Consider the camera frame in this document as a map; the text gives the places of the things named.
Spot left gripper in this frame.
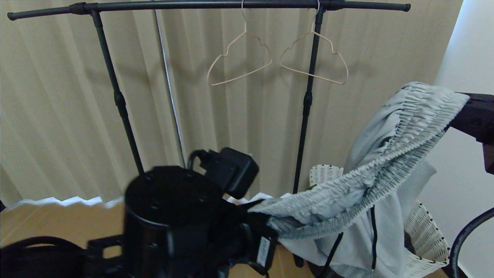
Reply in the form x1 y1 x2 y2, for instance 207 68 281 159
219 201 279 276

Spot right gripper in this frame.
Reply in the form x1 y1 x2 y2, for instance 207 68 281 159
484 143 494 175

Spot pale grey shorts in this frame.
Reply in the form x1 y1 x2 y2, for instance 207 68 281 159
247 82 469 278

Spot pink clothes hanger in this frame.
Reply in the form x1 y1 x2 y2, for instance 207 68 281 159
207 0 272 86
280 0 349 85

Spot white laundry basket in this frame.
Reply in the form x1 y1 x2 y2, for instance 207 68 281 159
309 165 450 278

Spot black clothes rack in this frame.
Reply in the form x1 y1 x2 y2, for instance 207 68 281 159
7 0 411 268

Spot beige curtain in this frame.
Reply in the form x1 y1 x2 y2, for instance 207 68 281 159
0 0 464 205

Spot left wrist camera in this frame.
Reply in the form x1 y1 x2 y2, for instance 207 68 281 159
188 147 260 200

